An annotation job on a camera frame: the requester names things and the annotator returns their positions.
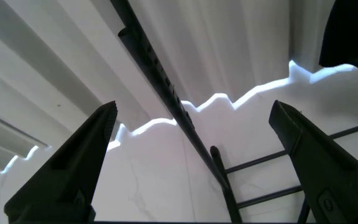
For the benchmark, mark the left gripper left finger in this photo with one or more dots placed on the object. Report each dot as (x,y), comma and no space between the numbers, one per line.
(70,174)

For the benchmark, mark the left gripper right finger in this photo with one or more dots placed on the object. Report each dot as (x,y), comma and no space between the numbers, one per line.
(334,174)

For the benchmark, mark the black short-sleeved shirt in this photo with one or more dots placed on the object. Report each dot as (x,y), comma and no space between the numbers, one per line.
(353,37)

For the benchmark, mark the black clothes rack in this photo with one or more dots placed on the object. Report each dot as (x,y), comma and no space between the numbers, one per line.
(160,81)

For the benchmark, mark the white curtain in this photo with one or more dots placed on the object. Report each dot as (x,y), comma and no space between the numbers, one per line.
(228,46)

